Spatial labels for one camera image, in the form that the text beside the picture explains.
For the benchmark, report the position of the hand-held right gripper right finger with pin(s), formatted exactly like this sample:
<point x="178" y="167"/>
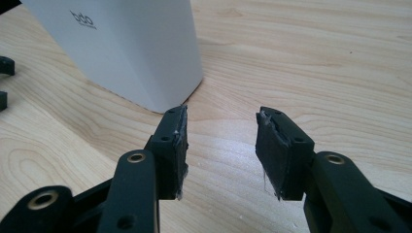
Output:
<point x="278" y="155"/>

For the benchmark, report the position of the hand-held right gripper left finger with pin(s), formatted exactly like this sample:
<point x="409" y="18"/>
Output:
<point x="168" y="152"/>

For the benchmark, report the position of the white plastic storage container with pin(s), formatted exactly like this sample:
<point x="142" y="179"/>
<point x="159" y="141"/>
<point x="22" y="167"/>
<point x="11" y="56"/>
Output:
<point x="129" y="51"/>

